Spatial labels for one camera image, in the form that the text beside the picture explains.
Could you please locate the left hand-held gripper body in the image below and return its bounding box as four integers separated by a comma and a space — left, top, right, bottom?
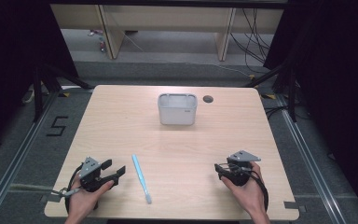
78, 156, 119, 192

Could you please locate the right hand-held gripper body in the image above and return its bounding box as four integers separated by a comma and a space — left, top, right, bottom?
226, 149, 262, 188

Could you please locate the light blue toothbrush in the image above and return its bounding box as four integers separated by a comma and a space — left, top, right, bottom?
131, 153, 153, 205

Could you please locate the white plastic container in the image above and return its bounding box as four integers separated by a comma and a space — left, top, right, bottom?
157, 92, 199, 126

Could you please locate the person's right hand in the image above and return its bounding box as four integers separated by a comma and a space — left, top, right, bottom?
221, 161, 268, 217

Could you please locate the person's left hand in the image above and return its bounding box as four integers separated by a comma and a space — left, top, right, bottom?
66, 180, 115, 219

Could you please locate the grey tape patch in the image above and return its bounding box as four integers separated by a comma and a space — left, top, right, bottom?
283, 201, 308, 215

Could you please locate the black metal stand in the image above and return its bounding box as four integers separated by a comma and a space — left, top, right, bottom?
244, 63, 298, 123
32, 63, 95, 123

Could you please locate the small colourful floor clutter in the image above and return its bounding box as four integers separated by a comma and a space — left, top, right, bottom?
88, 29, 107, 53

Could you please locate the black curtain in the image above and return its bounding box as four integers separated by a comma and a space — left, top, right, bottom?
263, 0, 358, 217
0, 0, 79, 157

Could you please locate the light wooden desk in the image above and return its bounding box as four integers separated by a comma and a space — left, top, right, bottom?
49, 3, 284, 62

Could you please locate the grey cable plug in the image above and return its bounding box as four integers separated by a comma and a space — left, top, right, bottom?
51, 188, 82, 199

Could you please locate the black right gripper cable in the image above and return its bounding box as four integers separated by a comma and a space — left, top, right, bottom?
229, 164, 270, 213

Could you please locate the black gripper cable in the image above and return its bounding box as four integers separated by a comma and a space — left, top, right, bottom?
229, 164, 270, 213
64, 163, 85, 216

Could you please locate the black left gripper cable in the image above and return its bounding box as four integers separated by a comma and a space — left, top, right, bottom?
64, 163, 85, 216

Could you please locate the aluminium floor rail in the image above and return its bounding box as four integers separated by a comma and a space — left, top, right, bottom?
0, 91, 61, 224
274, 92, 349, 224

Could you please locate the bundle of black cables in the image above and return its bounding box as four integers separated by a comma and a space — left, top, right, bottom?
228, 7, 275, 75

